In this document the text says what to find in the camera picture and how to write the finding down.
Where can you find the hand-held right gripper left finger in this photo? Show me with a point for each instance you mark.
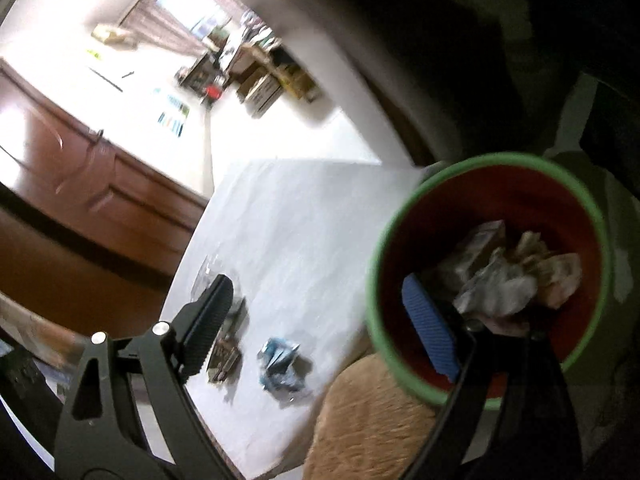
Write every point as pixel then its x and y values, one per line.
pixel 210 310

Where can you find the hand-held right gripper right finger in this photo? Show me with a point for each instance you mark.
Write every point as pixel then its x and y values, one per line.
pixel 430 325

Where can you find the white paper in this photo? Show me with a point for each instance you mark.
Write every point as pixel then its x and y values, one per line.
pixel 500 285

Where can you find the green-rimmed red bin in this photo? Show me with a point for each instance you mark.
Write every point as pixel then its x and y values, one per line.
pixel 450 220

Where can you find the clear plastic wrapper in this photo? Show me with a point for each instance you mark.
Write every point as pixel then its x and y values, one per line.
pixel 207 272

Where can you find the brown foil wrapper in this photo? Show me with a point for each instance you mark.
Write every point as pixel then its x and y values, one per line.
pixel 225 355

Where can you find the crumpled blue wrapper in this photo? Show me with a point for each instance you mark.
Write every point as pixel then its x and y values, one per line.
pixel 280 367

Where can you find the white table cloth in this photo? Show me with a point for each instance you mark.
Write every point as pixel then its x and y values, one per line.
pixel 300 235

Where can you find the crumpled pinkish wrapper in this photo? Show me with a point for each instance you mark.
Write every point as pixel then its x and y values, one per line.
pixel 560 280

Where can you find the black patterned object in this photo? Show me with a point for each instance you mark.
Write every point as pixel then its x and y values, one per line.
pixel 22 375

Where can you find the brown wooden door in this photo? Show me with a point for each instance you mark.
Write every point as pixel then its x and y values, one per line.
pixel 75 160

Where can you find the small red container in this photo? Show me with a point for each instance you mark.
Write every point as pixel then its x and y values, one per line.
pixel 213 91

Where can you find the white-sided cardboard box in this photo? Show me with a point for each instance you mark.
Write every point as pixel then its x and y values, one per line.
pixel 262 93

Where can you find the dark shelf unit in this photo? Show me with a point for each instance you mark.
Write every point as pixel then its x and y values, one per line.
pixel 200 73

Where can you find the yellow cardboard box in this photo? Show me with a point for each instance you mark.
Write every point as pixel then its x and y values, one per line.
pixel 300 85

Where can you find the pile of clothes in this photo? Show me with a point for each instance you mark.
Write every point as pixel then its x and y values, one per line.
pixel 250 30

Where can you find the patterned curtain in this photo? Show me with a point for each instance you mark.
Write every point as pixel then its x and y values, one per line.
pixel 145 25

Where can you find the person's dark clothing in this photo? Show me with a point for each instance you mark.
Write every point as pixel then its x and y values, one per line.
pixel 475 35

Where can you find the window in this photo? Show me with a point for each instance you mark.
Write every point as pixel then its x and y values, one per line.
pixel 192 0

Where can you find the colourful wall poster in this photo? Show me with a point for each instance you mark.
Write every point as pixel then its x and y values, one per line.
pixel 172 112

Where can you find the black wall rod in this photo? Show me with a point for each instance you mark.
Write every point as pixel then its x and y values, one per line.
pixel 107 78

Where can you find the green wall sticker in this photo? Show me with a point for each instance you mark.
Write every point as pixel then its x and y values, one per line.
pixel 94 53

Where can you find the beige wall box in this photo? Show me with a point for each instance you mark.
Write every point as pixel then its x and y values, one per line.
pixel 112 35

